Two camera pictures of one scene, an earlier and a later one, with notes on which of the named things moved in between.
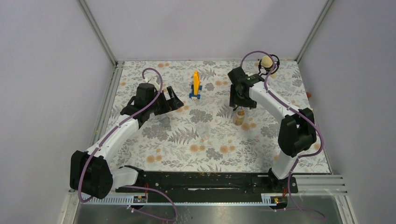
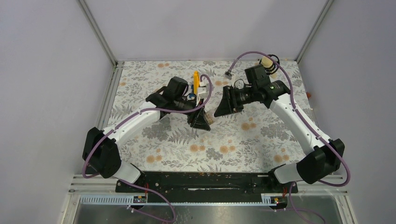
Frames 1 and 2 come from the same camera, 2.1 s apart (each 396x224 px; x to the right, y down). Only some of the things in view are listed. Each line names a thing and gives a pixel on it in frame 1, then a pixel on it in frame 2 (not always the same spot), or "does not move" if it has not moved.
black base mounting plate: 159,183 does not move
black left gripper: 170,104 -> 197,119
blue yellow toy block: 195,86 does not move
